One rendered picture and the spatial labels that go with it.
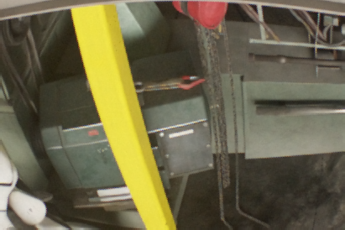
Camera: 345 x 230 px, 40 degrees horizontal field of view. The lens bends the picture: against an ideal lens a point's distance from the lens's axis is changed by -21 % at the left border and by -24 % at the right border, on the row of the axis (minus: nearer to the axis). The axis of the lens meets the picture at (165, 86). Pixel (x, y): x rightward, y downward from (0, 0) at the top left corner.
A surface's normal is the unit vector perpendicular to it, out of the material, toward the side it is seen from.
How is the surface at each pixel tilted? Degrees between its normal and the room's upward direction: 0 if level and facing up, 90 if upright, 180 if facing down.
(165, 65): 0
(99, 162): 90
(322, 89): 90
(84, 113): 0
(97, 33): 90
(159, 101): 0
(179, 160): 90
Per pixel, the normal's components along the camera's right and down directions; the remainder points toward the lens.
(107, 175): 0.15, 0.65
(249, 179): -0.15, -0.73
